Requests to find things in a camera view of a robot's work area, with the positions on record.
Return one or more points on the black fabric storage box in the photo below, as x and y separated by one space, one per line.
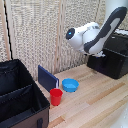
20 100

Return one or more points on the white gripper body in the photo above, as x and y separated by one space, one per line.
99 53

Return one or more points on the red plastic cup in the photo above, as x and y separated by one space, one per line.
56 96

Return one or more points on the dark blue flat board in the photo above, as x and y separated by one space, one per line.
47 78

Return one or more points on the woven rattan folding screen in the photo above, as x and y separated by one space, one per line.
36 33

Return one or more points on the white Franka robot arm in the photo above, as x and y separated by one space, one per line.
100 31

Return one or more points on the blue plastic bowl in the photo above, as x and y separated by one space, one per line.
70 85

